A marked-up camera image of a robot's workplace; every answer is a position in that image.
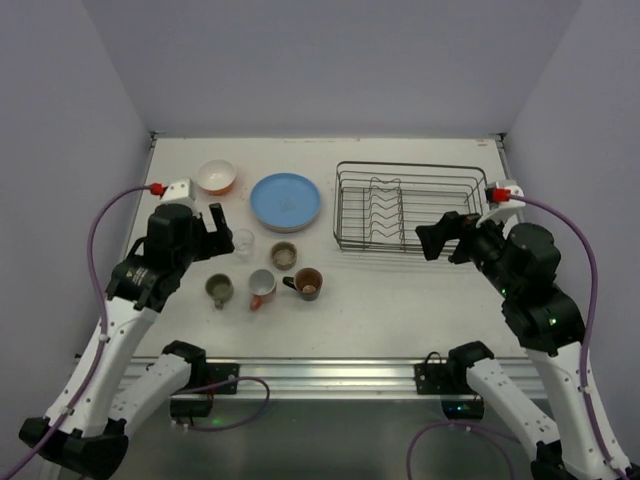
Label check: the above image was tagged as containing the clear glass tumbler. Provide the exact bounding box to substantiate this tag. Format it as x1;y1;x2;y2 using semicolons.
233;229;255;260

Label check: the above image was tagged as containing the grey green mug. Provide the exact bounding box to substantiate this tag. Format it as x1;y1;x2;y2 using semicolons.
204;273;234;310

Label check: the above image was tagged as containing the orange bowl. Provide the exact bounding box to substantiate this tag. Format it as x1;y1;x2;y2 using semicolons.
195;159;237;196

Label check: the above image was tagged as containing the pink mug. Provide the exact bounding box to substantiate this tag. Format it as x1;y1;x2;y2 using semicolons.
249;269;277;311

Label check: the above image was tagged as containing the speckled ceramic cup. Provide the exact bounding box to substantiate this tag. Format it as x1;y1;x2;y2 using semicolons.
270;241;298;271

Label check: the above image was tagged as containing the blue plate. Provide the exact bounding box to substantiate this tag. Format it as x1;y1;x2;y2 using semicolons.
249;172;322;227

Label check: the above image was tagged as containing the black mug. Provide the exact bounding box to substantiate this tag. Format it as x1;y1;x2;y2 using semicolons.
282;268;323;301

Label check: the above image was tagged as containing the purple plate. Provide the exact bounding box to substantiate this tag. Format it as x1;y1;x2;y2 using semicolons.
259;220;314;234

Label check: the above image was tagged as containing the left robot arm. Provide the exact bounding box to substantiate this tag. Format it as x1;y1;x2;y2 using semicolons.
19;203;234;479

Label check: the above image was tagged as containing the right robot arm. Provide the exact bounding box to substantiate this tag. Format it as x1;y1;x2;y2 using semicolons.
416;212;639;479

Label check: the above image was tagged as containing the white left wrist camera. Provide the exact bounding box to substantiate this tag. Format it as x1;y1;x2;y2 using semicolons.
160;178;197;213

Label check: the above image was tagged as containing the dark wire dish rack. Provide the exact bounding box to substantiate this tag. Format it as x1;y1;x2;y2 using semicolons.
333;161;487;255

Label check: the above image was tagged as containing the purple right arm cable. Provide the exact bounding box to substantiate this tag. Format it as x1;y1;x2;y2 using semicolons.
404;188;626;480

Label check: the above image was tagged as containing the black left base bracket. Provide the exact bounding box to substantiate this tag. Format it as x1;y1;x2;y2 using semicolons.
174;362;240;395

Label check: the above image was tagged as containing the black base bracket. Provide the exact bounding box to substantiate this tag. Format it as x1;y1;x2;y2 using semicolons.
413;351;472;395
174;362;240;395

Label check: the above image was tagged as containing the black right base bracket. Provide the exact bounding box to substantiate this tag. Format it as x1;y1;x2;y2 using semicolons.
413;351;472;395

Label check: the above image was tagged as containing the aluminium mounting rail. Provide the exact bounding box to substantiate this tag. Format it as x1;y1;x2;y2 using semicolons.
66;355;592;401

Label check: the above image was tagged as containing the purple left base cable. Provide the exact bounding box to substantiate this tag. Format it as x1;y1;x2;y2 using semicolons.
169;377;271;432

